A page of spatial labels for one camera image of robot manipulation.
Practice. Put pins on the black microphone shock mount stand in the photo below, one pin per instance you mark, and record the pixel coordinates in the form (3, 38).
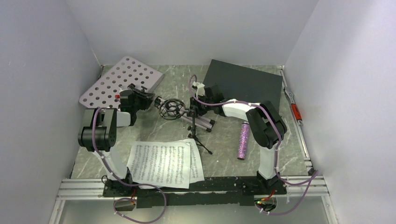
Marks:
(173, 109)

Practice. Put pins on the sheet music page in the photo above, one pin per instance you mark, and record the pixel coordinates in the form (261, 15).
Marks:
(163, 164)
(196, 172)

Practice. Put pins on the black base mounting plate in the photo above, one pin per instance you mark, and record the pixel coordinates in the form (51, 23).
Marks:
(241, 190)

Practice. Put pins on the purple glitter microphone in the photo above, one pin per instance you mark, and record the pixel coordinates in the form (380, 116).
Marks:
(243, 141)

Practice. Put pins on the lower sheet music page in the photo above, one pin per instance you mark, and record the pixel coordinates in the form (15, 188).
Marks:
(196, 172)

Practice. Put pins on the top sheet music page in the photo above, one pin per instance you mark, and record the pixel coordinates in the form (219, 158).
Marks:
(163, 164)

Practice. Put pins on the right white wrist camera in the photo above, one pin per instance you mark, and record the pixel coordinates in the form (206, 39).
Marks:
(199, 88)

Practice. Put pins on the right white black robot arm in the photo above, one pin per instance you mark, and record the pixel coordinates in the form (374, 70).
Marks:
(266, 125)

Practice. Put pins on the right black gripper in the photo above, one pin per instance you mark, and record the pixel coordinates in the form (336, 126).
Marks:
(199, 111)

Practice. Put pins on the red handled adjustable wrench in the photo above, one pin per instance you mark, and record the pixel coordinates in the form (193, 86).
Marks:
(293, 105)

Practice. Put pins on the lilac perforated music stand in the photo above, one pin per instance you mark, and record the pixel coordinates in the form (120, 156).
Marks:
(166, 81)

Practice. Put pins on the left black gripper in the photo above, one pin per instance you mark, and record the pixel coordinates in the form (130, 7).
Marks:
(146, 98)

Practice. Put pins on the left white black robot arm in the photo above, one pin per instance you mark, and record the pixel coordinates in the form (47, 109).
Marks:
(98, 131)

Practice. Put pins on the dark blue rack unit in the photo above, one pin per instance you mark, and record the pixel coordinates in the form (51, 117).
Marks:
(244, 83)

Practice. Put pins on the aluminium frame rail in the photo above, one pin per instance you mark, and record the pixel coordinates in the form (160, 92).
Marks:
(92, 189)

